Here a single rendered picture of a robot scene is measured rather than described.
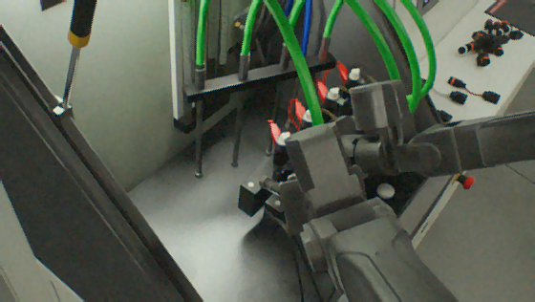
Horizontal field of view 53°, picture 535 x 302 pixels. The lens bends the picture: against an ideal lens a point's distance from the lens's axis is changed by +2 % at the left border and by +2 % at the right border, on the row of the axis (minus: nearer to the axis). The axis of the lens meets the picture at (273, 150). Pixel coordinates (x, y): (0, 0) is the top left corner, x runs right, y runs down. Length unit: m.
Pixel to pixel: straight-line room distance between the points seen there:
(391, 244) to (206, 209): 0.78
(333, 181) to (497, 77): 0.97
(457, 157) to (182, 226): 0.64
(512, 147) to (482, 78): 0.75
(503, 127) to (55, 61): 0.62
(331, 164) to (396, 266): 0.16
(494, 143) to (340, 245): 0.30
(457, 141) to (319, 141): 0.22
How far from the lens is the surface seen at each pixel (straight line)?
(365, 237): 0.43
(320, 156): 0.51
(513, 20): 1.67
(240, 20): 1.17
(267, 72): 1.06
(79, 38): 0.53
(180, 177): 1.21
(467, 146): 0.67
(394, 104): 0.71
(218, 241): 1.11
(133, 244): 0.70
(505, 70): 1.47
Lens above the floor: 1.78
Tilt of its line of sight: 49 degrees down
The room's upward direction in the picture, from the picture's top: 10 degrees clockwise
